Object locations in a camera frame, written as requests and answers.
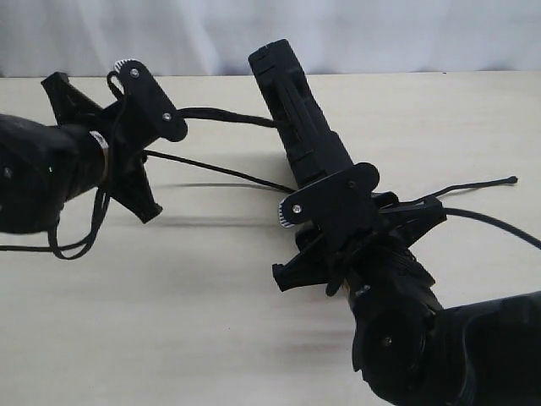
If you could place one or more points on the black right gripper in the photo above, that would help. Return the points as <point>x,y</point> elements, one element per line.
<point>329,248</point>

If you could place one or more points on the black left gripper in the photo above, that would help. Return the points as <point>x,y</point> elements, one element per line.
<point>114,143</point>

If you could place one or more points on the black plastic tool case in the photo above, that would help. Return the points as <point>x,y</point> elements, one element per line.
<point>313,149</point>

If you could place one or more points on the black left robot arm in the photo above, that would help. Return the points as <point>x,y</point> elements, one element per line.
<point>42,168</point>

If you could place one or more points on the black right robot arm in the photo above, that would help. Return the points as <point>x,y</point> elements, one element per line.
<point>407,346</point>

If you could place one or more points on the white backdrop curtain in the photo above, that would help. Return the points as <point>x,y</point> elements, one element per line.
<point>84,38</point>

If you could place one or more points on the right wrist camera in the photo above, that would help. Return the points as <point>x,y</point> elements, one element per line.
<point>325,197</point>

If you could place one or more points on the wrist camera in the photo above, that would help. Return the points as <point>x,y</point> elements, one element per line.
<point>150,101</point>
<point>325,197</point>

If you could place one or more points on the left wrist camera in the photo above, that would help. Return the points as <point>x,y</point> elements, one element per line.
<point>150,101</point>

